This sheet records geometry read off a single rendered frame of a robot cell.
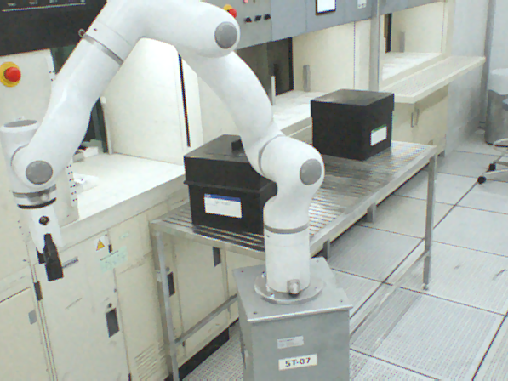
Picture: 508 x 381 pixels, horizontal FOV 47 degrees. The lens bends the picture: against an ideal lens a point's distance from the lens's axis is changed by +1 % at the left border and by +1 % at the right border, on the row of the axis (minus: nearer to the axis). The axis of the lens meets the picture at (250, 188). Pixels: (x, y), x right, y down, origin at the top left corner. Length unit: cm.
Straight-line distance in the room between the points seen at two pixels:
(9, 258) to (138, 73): 94
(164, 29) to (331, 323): 84
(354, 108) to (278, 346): 131
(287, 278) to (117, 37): 75
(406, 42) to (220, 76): 368
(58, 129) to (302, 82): 263
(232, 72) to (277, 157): 23
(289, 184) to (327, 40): 219
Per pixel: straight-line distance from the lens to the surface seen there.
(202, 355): 262
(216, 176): 191
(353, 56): 344
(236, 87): 132
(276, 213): 147
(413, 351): 270
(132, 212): 208
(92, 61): 120
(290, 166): 137
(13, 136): 120
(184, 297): 240
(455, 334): 284
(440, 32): 484
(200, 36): 121
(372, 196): 223
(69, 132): 114
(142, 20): 122
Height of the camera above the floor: 158
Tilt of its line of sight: 21 degrees down
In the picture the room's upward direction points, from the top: 4 degrees counter-clockwise
